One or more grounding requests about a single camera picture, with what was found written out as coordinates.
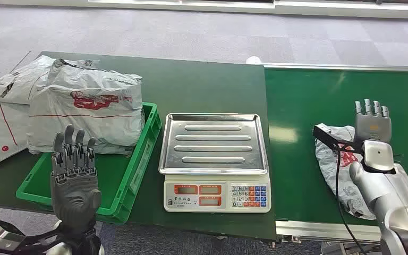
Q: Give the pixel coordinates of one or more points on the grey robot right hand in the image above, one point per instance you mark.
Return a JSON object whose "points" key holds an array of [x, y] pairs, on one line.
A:
{"points": [[373, 126]]}

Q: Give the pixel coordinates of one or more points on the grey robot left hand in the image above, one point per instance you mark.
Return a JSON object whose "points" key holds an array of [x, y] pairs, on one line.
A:
{"points": [[73, 197]]}

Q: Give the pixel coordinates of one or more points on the small grey courier bag package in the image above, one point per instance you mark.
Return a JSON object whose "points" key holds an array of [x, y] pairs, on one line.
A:
{"points": [[330, 165]]}

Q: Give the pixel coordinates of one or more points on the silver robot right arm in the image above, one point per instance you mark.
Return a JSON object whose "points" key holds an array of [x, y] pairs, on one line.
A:
{"points": [[390, 197]]}

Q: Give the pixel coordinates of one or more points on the green conveyor belt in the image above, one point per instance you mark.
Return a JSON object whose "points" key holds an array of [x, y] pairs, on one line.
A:
{"points": [[330, 98]]}

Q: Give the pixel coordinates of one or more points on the large grey courier bag package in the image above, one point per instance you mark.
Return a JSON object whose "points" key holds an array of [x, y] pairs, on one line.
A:
{"points": [[95, 126]]}

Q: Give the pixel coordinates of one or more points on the white package with QR codes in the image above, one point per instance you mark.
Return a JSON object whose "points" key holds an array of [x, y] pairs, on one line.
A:
{"points": [[0, 133]]}

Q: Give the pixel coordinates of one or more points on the grey package with black print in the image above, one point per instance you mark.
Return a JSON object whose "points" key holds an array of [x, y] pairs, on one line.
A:
{"points": [[17, 84]]}

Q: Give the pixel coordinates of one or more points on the white conveyor roller end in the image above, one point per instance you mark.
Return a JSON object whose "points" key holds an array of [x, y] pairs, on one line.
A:
{"points": [[253, 60]]}

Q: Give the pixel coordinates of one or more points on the green plastic crate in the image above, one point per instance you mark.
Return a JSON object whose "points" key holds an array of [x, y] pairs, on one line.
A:
{"points": [[116, 183]]}

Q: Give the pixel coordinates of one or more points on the thin grey rod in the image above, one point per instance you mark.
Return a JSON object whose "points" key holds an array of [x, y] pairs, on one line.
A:
{"points": [[21, 61]]}

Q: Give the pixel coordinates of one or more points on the white electronic scale steel pan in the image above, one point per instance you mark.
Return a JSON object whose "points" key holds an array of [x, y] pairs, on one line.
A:
{"points": [[211, 148]]}

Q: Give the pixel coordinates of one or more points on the dark green table board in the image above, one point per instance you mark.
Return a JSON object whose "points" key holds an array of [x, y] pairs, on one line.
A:
{"points": [[197, 88]]}

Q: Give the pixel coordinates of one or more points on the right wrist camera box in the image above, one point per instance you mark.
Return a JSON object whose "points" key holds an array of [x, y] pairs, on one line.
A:
{"points": [[327, 137]]}

